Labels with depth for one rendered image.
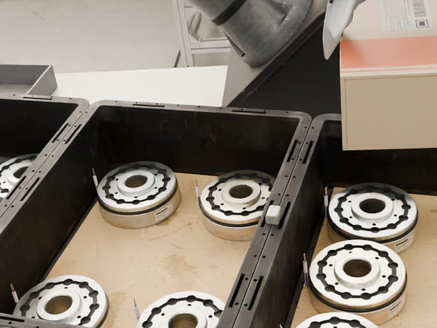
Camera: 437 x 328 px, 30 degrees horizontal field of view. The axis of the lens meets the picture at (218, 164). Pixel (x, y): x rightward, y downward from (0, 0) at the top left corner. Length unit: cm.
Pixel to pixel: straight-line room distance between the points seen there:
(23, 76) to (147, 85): 26
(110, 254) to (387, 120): 42
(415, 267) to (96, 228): 39
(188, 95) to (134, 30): 197
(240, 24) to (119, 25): 235
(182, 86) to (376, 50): 88
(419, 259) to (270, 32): 44
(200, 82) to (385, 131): 89
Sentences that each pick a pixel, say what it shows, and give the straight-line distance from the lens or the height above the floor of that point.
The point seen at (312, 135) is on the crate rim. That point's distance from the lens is 97.
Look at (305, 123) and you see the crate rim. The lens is 99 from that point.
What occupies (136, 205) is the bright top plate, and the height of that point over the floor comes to 86.
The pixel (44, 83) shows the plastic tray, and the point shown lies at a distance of 160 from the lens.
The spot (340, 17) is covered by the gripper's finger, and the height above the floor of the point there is 116.
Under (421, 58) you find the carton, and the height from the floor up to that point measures 113.
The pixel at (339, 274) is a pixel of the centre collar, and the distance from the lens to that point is 87.
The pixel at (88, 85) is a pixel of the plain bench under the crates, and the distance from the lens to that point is 163.
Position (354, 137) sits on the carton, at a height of 106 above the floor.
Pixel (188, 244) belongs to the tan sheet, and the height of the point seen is 83.
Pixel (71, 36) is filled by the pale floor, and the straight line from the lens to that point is 354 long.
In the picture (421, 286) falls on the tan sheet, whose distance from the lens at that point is 91.
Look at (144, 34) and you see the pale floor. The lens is 343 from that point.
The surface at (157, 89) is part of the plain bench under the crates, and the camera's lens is 157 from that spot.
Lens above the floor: 147
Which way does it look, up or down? 35 degrees down
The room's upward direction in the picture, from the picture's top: 8 degrees counter-clockwise
